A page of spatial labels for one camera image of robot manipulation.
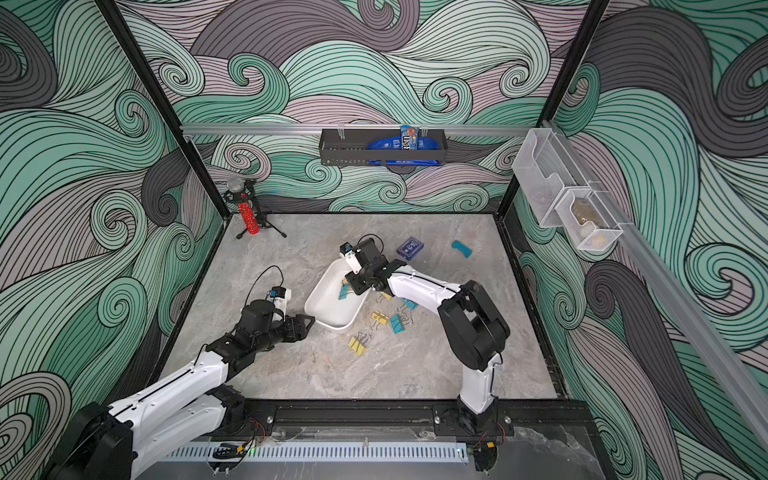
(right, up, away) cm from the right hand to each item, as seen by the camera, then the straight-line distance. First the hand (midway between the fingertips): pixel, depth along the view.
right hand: (359, 274), depth 92 cm
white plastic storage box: (-12, -10, +2) cm, 16 cm away
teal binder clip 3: (-5, -6, +3) cm, 8 cm away
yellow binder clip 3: (+9, -8, +3) cm, 12 cm away
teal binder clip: (+11, -15, -4) cm, 19 cm away
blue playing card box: (+18, +8, +15) cm, 24 cm away
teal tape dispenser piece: (+39, +7, +18) cm, 43 cm away
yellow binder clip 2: (0, -19, -8) cm, 21 cm away
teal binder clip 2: (+16, -9, 0) cm, 19 cm away
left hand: (-15, -11, -8) cm, 20 cm away
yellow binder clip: (+7, -13, -3) cm, 15 cm away
